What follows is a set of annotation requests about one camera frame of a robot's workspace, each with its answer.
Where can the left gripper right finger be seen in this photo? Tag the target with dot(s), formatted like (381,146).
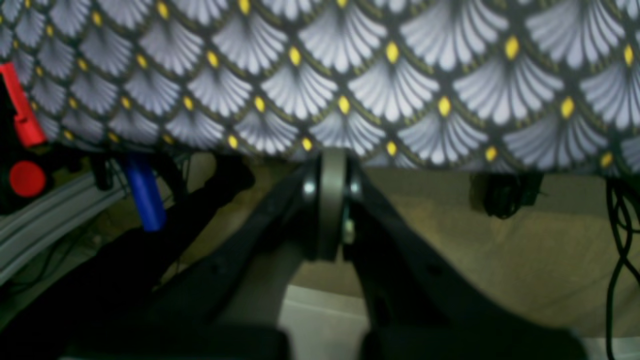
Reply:
(407,284)

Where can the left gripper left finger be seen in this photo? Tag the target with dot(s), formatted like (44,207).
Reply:
(245,280)

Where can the red-black table clamp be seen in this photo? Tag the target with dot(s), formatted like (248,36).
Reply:
(23,177)

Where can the blue fan-patterned tablecloth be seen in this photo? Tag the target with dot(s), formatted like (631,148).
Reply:
(501,86)

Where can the blue clamp handle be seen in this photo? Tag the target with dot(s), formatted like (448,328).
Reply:
(144,189)

